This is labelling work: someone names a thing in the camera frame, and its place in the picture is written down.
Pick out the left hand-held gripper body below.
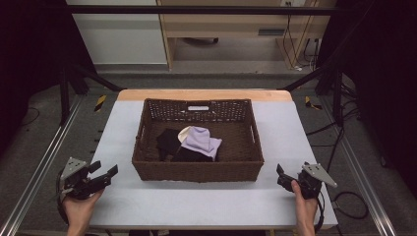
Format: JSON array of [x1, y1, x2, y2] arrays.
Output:
[[57, 156, 111, 201]]

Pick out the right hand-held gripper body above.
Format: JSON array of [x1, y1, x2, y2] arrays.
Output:
[[288, 162, 338, 201]]

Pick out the person's right hand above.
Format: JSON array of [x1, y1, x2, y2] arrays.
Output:
[[290, 179, 320, 236]]

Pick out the person's left hand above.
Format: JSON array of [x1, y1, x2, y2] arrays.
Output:
[[61, 188, 106, 236]]

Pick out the white table mat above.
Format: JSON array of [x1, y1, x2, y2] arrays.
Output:
[[89, 99, 339, 229]]

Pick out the brown wicker basket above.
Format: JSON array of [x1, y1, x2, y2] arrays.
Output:
[[131, 97, 266, 183]]

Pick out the yellow black floor tape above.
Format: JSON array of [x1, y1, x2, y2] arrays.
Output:
[[304, 95, 325, 111], [93, 94, 108, 113]]

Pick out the black cloth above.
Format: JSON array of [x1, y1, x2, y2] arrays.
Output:
[[155, 128, 182, 162], [171, 145, 214, 163]]

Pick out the cream cloth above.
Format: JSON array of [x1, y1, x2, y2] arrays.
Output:
[[177, 126, 193, 145]]

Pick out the lavender cloth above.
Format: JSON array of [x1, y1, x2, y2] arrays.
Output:
[[180, 125, 223, 162]]

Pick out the dark curtain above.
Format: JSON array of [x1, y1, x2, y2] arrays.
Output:
[[0, 0, 97, 158], [316, 0, 417, 191]]

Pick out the white cabinet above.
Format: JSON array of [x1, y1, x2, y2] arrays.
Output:
[[65, 0, 168, 66]]

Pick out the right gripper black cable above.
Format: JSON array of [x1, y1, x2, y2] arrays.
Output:
[[314, 191, 327, 234]]

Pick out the aluminium floor rail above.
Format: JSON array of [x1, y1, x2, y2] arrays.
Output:
[[0, 93, 85, 236], [318, 96, 398, 236]]

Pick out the black floor cables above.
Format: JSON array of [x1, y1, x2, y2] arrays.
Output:
[[306, 97, 362, 173]]

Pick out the black looped floor cable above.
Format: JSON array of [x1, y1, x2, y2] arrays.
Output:
[[331, 191, 370, 220]]

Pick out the thin black floor cable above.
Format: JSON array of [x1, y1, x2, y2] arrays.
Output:
[[20, 106, 41, 128]]

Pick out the black frame stand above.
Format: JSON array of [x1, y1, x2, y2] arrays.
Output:
[[58, 62, 127, 126], [278, 60, 345, 128]]

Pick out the black cables at desk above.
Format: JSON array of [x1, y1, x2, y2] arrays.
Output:
[[282, 1, 322, 72]]

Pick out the black horizontal frame bar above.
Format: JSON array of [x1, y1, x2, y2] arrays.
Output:
[[67, 4, 342, 16]]

